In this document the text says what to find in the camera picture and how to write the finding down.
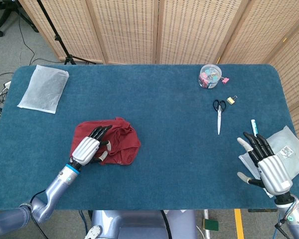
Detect blue cable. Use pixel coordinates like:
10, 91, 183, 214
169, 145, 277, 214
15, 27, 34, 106
79, 210, 88, 239

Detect black tripod stand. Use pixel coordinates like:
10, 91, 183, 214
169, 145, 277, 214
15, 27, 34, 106
36, 0, 97, 66

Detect thin black floor cable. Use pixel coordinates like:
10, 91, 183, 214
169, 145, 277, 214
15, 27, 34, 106
16, 4, 62, 66

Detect black-handled scissors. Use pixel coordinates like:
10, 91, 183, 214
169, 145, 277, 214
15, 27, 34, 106
212, 99, 227, 135

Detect wicker folding screen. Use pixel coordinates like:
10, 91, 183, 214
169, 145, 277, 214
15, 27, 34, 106
17, 0, 299, 150

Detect silver-blue robot torso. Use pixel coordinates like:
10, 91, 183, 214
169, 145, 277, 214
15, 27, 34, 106
84, 210, 198, 239

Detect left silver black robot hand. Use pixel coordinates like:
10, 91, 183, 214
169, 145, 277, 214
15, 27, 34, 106
69, 124, 113, 167

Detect black office chair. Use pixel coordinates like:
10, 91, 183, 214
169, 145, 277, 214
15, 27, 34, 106
0, 0, 40, 37

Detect frosted bag with QR label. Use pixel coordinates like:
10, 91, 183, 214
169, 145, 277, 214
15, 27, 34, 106
238, 125, 299, 197

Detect blue carpet table cover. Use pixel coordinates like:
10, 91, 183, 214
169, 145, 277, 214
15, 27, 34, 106
0, 64, 299, 211

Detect clear jar of binder clips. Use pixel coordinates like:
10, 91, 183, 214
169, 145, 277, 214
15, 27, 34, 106
197, 64, 222, 89

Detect green block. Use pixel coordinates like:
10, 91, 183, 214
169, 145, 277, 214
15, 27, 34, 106
201, 219, 219, 232

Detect plain white frosted bag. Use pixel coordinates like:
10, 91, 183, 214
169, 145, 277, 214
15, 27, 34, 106
16, 64, 70, 115

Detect red t-shirt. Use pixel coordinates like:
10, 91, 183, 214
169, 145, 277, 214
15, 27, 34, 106
73, 117, 142, 166

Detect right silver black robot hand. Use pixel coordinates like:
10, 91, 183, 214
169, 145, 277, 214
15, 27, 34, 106
236, 131, 294, 195

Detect white table leg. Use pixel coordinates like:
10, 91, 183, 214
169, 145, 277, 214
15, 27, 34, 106
203, 210, 211, 239

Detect white teal marker pen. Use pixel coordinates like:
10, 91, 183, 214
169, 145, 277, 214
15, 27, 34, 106
250, 119, 260, 138

